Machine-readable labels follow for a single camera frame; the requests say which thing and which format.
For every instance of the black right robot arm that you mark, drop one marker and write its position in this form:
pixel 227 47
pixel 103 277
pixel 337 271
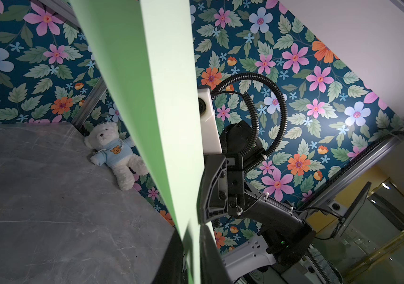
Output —
pixel 284 237

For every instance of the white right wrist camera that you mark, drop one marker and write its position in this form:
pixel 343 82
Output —
pixel 209 120

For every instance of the white teddy bear blue shirt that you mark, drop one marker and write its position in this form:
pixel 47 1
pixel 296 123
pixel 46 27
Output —
pixel 116 153

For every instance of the pale green paper sheet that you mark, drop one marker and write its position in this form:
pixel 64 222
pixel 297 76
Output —
pixel 145 53

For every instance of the black monitor on stand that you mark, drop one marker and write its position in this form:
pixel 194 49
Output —
pixel 351 212

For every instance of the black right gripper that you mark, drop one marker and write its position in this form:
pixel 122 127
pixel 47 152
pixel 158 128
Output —
pixel 221 194

